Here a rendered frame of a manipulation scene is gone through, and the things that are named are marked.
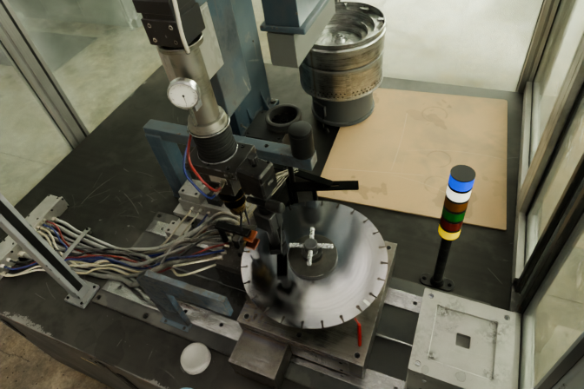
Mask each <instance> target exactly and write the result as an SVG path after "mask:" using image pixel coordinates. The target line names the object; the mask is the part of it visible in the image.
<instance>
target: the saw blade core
mask: <svg viewBox="0 0 584 389"><path fill-rule="evenodd" d="M306 205H307V206H306V207H305V201H303V202H298V203H295V204H292V205H289V206H287V207H285V210H284V212H283V213H282V219H283V223H282V228H283V230H284V234H285V238H286V239H285V241H284V242H283V243H282V254H272V255H271V254H270V252H269V237H268V234H267V232H266V231H264V230H262V229H260V228H258V227H256V228H255V230H254V231H257V235H256V237H255V239H254V241H253V242H252V243H251V242H248V241H247V243H246V245H245V247H244V249H243V251H247V252H242V261H241V274H242V282H243V285H244V287H245V290H246V292H247V294H248V296H249V297H250V299H253V298H254V297H255V296H256V295H257V297H255V298H254V299H253V300H252V302H253V303H254V304H255V305H256V306H257V308H258V309H259V310H261V311H262V312H263V313H264V312H265V311H266V310H267V308H268V307H269V310H267V311H266V312H265V314H266V315H267V316H268V317H270V318H271V319H272V320H275V321H277V322H279V323H281V322H282V324H283V325H286V326H292V327H295V328H301V325H302V329H322V323H321V321H323V328H328V327H332V326H337V325H340V324H342V323H343V322H342V318H343V320H344V322H347V321H349V320H352V319H353V318H354V317H356V316H357V315H359V314H360V313H362V312H361V311H360V310H359V309H358V308H356V307H359V308H360V309H361V310H362V311H364V310H366V309H367V308H368V307H369V306H370V305H371V304H372V302H373V301H374V300H375V297H377V296H378V294H379V292H380V291H381V290H382V287H383V284H384V282H385V281H383V280H386V276H387V271H388V264H381V262H382V263H388V253H387V249H386V248H385V247H386V245H385V243H384V240H383V238H382V236H381V234H380V232H379V231H378V229H377V228H376V227H375V225H374V224H373V223H372V222H371V221H370V220H368V218H367V217H365V216H364V215H363V214H361V213H359V212H358V211H356V210H355V211H354V209H353V208H350V207H348V206H345V205H342V204H339V206H338V203H336V202H332V201H306ZM321 205H322V206H321ZM337 206H338V208H336V207H337ZM289 208H290V209H291V210H289ZM353 211H354V212H353ZM352 212H353V214H351V213H352ZM364 221H365V223H363V222H364ZM311 227H314V228H315V234H319V235H322V236H325V237H327V238H329V239H330V240H331V241H332V242H333V243H334V244H335V247H336V249H337V255H338V259H337V263H336V265H335V268H334V269H333V270H332V271H331V272H330V273H329V274H327V275H326V276H324V277H321V278H319V279H305V278H303V277H301V276H299V275H297V274H296V273H295V272H294V271H293V270H292V269H291V267H290V265H289V258H288V255H289V249H290V247H289V243H294V242H295V241H296V240H298V239H299V238H301V237H303V236H305V235H309V234H310V228H311ZM377 232H379V233H377ZM373 233H376V234H373ZM379 247H381V248H379ZM248 251H249V253H248ZM246 266H248V267H246ZM378 278H380V279H381V280H378ZM248 281H250V283H247V282H248ZM244 283H246V284H244ZM370 293H371V294H373V295H374V296H375V297H374V296H372V295H369V294H370ZM364 300H366V301H368V302H369V303H370V305H369V306H368V305H367V304H366V303H365V302H364ZM283 316H285V319H283V320H282V317H283ZM340 316H342V318H340ZM302 321H304V322H303V323H301V322H302Z"/></svg>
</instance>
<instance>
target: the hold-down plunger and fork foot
mask: <svg viewBox="0 0 584 389"><path fill-rule="evenodd" d="M267 234H268V237H269V252H270V254H271V255H272V254H282V243H283V242H284V241H285V239H286V238H285V234H284V230H283V228H282V225H281V226H280V227H279V228H278V229H277V230H276V232H275V233H274V234H271V233H269V232H267Z"/></svg>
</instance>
